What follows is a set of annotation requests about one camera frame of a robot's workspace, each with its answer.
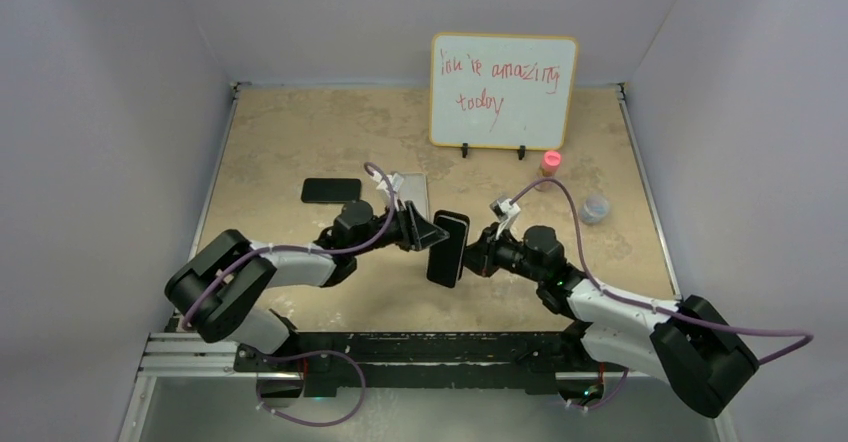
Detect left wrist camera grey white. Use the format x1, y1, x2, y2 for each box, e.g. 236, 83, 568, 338
371, 172, 404, 207

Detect clear round lid container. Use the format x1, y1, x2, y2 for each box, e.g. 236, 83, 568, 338
578, 194, 611, 225

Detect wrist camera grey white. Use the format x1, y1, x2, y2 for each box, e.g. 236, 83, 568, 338
490, 196, 521, 239
371, 172, 404, 207

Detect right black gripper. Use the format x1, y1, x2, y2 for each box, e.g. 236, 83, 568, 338
452, 222, 544, 283

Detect pink capped small bottle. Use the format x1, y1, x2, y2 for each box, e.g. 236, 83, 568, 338
534, 150, 562, 191

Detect aluminium frame rail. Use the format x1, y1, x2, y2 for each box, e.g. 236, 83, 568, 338
120, 333, 737, 441

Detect white board yellow frame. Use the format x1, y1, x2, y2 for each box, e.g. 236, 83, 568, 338
429, 32, 579, 151

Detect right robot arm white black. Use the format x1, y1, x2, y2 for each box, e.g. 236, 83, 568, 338
463, 225, 760, 418

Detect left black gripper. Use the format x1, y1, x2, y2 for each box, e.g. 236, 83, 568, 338
352, 201, 447, 258

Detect black phone case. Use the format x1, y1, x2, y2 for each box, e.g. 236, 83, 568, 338
434, 210, 470, 287

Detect black phone without case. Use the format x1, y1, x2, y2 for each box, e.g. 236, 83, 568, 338
426, 244, 454, 288

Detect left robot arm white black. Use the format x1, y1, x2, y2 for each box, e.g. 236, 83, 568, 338
164, 201, 449, 371

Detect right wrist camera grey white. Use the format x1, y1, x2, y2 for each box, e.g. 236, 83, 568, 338
490, 196, 521, 239

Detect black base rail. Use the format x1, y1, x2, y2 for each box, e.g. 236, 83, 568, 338
234, 331, 621, 405

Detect white phone case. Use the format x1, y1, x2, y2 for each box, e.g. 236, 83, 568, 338
391, 172, 431, 220

